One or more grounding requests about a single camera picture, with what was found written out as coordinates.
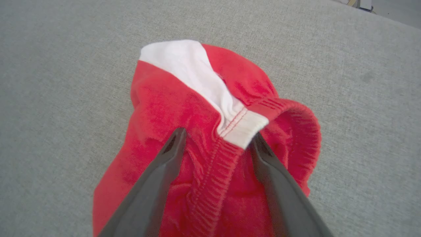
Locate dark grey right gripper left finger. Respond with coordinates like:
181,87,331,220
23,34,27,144
98,128,187,237

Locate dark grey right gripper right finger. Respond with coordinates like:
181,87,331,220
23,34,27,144
251,132,334,237

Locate red and white shorts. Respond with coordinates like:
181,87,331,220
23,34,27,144
92,39,322,237

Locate grey fabric sofa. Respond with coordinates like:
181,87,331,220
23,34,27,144
0,0,421,237

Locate wooden white stand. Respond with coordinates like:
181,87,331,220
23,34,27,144
342,0,377,13

